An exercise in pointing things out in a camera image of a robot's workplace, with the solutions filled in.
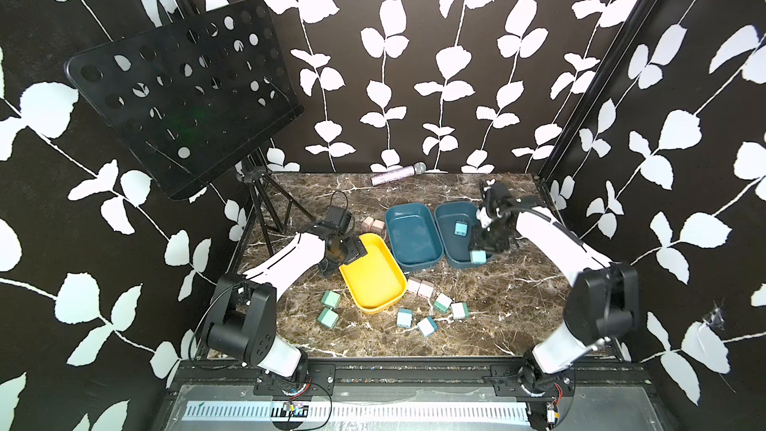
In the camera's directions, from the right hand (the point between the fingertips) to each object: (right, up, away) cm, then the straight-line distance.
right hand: (472, 241), depth 87 cm
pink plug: (-32, +4, +14) cm, 36 cm away
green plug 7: (0, +3, +13) cm, 14 cm away
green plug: (-42, -17, -1) cm, 45 cm away
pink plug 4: (-14, -15, +1) cm, 21 cm away
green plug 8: (+1, -4, -4) cm, 5 cm away
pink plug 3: (-17, -14, +2) cm, 22 cm away
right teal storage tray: (-1, -4, +14) cm, 14 cm away
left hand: (-35, -4, +2) cm, 36 cm away
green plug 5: (-9, -18, -1) cm, 20 cm away
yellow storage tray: (-30, -13, +7) cm, 33 cm away
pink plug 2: (-29, +3, +15) cm, 33 cm away
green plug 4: (-14, -23, -6) cm, 28 cm away
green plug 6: (-4, -19, -3) cm, 20 cm away
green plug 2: (-42, -21, -4) cm, 47 cm away
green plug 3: (-20, -21, -3) cm, 30 cm away
